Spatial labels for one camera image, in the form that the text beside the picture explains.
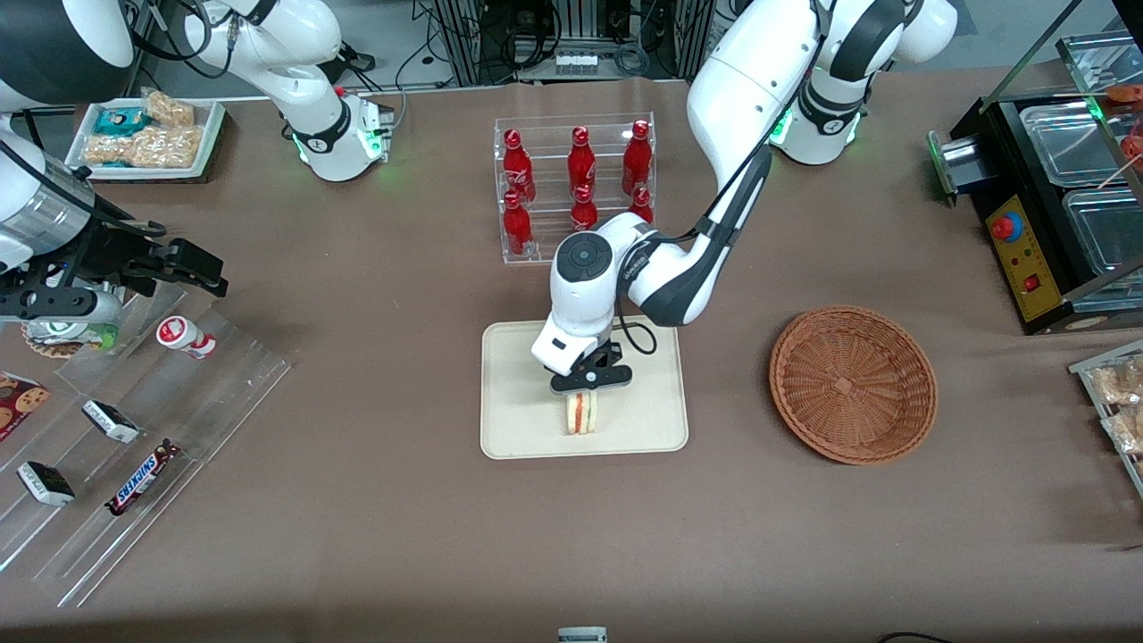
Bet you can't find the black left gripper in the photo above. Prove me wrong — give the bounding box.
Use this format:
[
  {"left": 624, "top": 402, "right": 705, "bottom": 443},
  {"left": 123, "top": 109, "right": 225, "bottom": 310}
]
[{"left": 550, "top": 342, "right": 634, "bottom": 414}]

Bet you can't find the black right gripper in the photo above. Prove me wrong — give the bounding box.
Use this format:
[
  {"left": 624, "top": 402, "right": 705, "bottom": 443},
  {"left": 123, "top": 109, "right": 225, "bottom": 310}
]
[{"left": 36, "top": 234, "right": 229, "bottom": 299}]

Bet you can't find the triangular layered sandwich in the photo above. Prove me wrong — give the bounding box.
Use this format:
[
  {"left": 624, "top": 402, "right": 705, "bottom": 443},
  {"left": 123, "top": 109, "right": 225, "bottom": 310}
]
[{"left": 565, "top": 391, "right": 602, "bottom": 437}]

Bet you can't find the beige rectangular tray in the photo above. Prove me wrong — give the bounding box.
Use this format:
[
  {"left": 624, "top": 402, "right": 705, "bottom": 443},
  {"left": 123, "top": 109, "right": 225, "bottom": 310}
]
[{"left": 480, "top": 315, "right": 689, "bottom": 461}]

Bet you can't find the white snack tray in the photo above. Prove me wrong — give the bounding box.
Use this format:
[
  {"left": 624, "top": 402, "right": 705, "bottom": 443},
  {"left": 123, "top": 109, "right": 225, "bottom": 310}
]
[{"left": 66, "top": 96, "right": 226, "bottom": 184}]

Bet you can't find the round brown wicker basket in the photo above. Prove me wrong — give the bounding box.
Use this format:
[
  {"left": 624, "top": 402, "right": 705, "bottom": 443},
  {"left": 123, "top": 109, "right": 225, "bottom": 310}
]
[{"left": 769, "top": 305, "right": 939, "bottom": 466}]

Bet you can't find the small white red yogurt bottle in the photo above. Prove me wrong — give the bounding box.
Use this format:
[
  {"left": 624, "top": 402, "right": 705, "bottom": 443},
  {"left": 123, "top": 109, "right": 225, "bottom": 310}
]
[{"left": 156, "top": 315, "right": 218, "bottom": 360}]

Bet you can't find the bagged peanut brittle snack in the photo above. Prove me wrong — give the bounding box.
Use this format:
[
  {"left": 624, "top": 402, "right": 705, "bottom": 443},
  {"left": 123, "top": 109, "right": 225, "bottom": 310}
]
[
  {"left": 132, "top": 125, "right": 204, "bottom": 171},
  {"left": 143, "top": 89, "right": 197, "bottom": 128},
  {"left": 83, "top": 134, "right": 135, "bottom": 166}
]

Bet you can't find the clear acrylic stepped display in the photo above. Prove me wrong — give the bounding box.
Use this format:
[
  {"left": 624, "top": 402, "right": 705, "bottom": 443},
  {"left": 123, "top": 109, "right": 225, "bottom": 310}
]
[{"left": 0, "top": 284, "right": 296, "bottom": 610}]

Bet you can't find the green white snack cup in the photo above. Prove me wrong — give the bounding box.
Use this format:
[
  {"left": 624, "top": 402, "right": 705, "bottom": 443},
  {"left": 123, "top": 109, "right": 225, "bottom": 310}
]
[{"left": 21, "top": 317, "right": 120, "bottom": 360}]

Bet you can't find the teal snack packet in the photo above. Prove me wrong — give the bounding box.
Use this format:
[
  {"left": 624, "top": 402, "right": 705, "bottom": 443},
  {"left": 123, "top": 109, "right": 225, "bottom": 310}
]
[{"left": 94, "top": 107, "right": 151, "bottom": 137}]

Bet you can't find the black white wrapped bar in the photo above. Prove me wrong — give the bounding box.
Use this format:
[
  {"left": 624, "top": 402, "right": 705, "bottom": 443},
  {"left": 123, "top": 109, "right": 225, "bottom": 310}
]
[
  {"left": 16, "top": 461, "right": 77, "bottom": 508},
  {"left": 81, "top": 399, "right": 141, "bottom": 445}
]

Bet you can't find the Snickers chocolate bar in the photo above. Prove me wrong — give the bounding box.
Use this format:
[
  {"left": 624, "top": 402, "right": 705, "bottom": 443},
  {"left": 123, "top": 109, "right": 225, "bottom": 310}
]
[{"left": 104, "top": 439, "right": 182, "bottom": 518}]

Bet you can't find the chocolate chip cookie package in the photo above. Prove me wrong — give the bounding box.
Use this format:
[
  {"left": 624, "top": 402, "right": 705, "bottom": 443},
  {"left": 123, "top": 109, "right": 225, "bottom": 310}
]
[{"left": 0, "top": 372, "right": 52, "bottom": 443}]

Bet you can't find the clear acrylic bottle rack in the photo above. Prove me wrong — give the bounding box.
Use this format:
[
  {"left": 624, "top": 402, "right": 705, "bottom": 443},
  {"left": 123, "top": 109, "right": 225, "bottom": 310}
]
[{"left": 494, "top": 113, "right": 658, "bottom": 266}]

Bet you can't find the black food warmer yellow panel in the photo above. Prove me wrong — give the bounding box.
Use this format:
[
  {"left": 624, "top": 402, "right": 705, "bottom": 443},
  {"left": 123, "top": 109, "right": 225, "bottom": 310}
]
[{"left": 927, "top": 31, "right": 1143, "bottom": 337}]

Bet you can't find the bagged rice cracker snack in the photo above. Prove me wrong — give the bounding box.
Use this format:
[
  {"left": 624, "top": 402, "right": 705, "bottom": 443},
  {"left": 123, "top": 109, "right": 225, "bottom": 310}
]
[
  {"left": 1103, "top": 409, "right": 1143, "bottom": 456},
  {"left": 1091, "top": 359, "right": 1143, "bottom": 407}
]

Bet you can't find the metal warmer pan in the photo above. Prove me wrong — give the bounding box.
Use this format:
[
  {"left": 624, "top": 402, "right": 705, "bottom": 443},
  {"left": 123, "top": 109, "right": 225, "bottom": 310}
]
[
  {"left": 1019, "top": 100, "right": 1130, "bottom": 189},
  {"left": 1063, "top": 188, "right": 1143, "bottom": 283}
]

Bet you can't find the metal warmer top shelf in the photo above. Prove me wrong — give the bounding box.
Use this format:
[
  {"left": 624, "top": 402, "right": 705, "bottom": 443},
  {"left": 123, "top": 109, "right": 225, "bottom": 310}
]
[{"left": 1055, "top": 31, "right": 1143, "bottom": 96}]

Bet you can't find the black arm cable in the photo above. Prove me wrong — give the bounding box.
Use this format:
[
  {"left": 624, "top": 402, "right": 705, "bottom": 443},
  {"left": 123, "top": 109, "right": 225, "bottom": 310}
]
[{"left": 612, "top": 143, "right": 776, "bottom": 357}]

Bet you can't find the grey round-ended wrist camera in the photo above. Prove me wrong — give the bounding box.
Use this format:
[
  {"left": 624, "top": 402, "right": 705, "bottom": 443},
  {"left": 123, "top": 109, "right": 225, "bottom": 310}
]
[{"left": 0, "top": 288, "right": 124, "bottom": 324}]

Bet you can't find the aluminium frame equipment rack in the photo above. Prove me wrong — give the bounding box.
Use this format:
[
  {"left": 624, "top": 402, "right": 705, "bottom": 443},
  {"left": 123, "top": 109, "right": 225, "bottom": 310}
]
[{"left": 432, "top": 0, "right": 717, "bottom": 87}]

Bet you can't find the white wire snack rack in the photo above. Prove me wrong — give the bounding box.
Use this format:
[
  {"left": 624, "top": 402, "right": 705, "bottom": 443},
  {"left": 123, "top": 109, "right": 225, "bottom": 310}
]
[{"left": 1069, "top": 339, "right": 1143, "bottom": 498}]

